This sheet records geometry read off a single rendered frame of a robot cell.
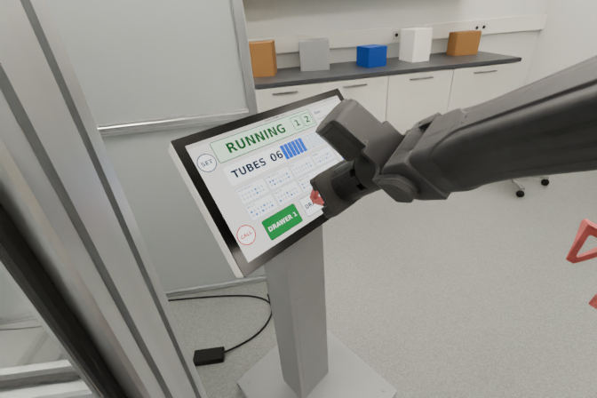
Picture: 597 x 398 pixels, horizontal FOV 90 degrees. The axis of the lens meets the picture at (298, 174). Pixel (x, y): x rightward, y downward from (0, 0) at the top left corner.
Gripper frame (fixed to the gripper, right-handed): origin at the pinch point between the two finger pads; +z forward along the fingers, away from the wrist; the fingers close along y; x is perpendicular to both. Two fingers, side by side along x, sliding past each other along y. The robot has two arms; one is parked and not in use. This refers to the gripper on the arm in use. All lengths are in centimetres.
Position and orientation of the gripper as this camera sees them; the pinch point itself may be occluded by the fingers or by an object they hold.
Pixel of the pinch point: (314, 198)
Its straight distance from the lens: 54.1
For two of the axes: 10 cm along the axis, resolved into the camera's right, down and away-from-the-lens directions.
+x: 5.0, 8.7, -0.4
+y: -7.2, 3.8, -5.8
